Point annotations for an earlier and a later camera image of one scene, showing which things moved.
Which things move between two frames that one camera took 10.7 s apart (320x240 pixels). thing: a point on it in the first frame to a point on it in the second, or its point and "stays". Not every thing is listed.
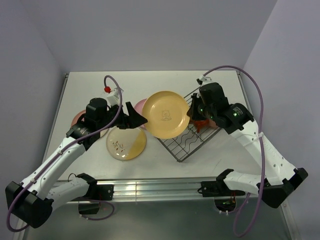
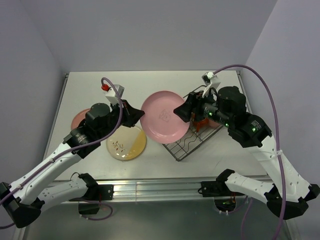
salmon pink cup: x=212 y=124 stays
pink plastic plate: x=138 y=106 to x=159 y=121
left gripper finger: x=133 y=121 stays
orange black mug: x=198 y=124 stays
